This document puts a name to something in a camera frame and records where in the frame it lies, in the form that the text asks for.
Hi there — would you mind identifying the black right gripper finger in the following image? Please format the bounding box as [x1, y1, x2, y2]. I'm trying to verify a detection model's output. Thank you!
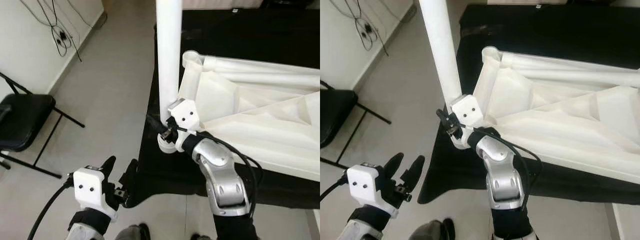
[146, 114, 171, 137]
[436, 109, 457, 132]

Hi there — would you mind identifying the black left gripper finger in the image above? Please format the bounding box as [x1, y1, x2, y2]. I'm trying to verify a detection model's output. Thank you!
[120, 159, 140, 192]
[97, 155, 117, 176]
[382, 152, 405, 181]
[402, 155, 426, 193]

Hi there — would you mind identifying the black folding chair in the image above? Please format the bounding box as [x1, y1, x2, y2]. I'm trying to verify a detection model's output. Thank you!
[320, 80, 393, 168]
[0, 70, 86, 180]

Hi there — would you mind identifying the white plastic table top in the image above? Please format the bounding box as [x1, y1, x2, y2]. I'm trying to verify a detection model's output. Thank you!
[450, 46, 640, 171]
[156, 50, 321, 182]

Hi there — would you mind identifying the black floor mat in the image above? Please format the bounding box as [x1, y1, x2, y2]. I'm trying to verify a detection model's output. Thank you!
[417, 4, 640, 206]
[135, 7, 321, 210]

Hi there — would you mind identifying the patterned floor rug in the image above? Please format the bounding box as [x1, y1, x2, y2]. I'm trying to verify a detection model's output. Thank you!
[182, 0, 261, 10]

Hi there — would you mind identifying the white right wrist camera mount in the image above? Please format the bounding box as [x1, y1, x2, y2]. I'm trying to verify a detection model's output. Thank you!
[167, 99, 200, 132]
[446, 94, 485, 130]

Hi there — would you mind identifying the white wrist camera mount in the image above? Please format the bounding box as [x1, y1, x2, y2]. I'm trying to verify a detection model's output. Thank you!
[446, 94, 485, 130]
[167, 99, 200, 132]
[73, 167, 118, 221]
[346, 163, 398, 218]

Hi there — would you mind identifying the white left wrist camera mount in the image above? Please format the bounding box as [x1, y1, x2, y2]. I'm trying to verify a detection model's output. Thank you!
[346, 163, 398, 218]
[73, 167, 118, 221]

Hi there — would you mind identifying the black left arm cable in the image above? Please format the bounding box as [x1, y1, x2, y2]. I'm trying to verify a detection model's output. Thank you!
[27, 175, 76, 240]
[320, 172, 349, 201]

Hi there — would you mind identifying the black wall power cable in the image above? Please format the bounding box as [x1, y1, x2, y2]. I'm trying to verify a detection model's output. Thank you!
[20, 0, 83, 63]
[330, 0, 401, 56]

